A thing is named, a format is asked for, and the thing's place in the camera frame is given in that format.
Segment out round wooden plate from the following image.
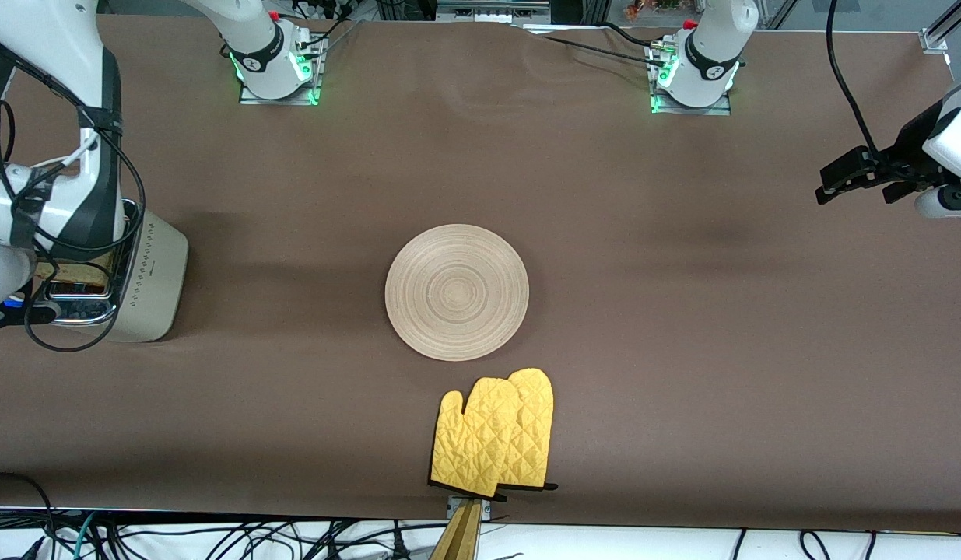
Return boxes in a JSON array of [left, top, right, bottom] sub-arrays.
[[384, 224, 530, 362]]

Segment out cream and chrome toaster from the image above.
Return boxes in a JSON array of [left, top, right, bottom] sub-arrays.
[[29, 198, 190, 344]]

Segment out orange plastic item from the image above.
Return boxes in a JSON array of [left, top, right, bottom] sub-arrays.
[[624, 0, 683, 20]]

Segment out grey power strip box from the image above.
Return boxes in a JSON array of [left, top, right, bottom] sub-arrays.
[[436, 0, 552, 24]]

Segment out brown table cover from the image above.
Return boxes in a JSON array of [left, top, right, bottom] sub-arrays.
[[0, 14, 961, 534]]

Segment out yellow quilted oven mitt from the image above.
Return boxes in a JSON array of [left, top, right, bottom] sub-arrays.
[[500, 368, 559, 492], [430, 377, 521, 499]]

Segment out wooden stick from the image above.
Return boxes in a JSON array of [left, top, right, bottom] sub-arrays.
[[430, 502, 485, 560]]

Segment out aluminium frame profile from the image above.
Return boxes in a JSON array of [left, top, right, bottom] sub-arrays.
[[920, 0, 961, 54]]

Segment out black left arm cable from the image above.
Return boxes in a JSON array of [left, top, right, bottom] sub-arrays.
[[826, 0, 878, 152]]

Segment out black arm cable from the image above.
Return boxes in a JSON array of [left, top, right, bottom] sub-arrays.
[[0, 31, 148, 352], [826, 0, 878, 152]]

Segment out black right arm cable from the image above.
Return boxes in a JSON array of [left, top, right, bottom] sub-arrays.
[[0, 31, 148, 352]]

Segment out teal cable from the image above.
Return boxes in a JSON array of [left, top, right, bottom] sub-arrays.
[[74, 512, 100, 560]]

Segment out short black base cable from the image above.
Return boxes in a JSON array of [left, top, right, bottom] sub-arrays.
[[601, 22, 654, 47]]

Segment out black cable tangle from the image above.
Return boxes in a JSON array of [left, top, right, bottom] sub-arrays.
[[0, 471, 450, 560]]

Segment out long black base cable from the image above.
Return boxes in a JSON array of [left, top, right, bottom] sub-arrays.
[[527, 33, 672, 69]]

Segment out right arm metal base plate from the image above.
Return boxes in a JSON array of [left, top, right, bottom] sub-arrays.
[[239, 31, 325, 106]]

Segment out black right base cables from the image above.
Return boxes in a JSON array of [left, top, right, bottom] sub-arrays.
[[293, 0, 364, 51]]

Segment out small metal bracket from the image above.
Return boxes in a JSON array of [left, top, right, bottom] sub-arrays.
[[447, 496, 493, 523]]

